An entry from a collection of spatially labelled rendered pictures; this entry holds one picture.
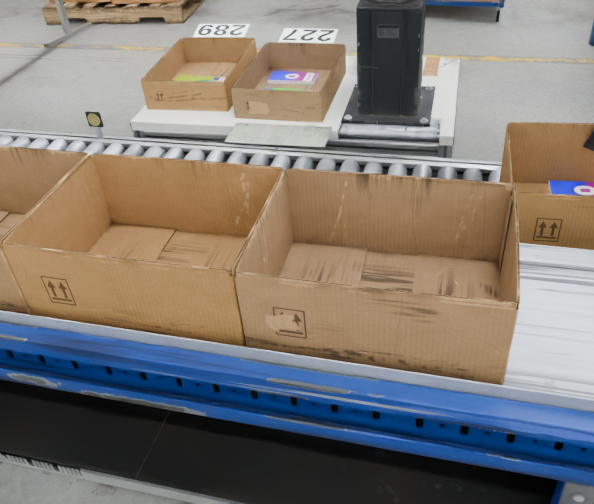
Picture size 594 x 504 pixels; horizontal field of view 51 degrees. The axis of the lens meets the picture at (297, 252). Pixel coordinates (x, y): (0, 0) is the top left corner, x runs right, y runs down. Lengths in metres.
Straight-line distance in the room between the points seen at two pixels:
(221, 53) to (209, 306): 1.56
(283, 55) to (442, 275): 1.34
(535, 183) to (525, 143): 0.11
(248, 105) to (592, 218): 1.07
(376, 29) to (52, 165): 0.95
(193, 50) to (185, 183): 1.27
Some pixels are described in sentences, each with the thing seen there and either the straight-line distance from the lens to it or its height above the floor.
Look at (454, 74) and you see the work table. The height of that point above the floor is 0.75.
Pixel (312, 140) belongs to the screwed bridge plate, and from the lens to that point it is 1.83.
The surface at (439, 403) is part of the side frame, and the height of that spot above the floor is 0.91.
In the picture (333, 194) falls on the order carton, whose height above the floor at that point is 1.00.
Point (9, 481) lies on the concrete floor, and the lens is 2.15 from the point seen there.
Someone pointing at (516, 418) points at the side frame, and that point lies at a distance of 0.91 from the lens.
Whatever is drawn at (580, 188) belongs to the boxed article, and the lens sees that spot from 1.62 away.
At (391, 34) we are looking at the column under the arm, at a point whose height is 1.00.
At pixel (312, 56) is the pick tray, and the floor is 0.80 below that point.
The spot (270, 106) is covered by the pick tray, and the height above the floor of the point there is 0.80.
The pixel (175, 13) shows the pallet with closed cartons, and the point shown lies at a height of 0.08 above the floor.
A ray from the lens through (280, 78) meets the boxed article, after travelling 2.20.
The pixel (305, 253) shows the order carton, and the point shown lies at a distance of 1.18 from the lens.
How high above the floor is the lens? 1.62
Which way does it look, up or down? 38 degrees down
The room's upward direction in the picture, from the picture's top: 5 degrees counter-clockwise
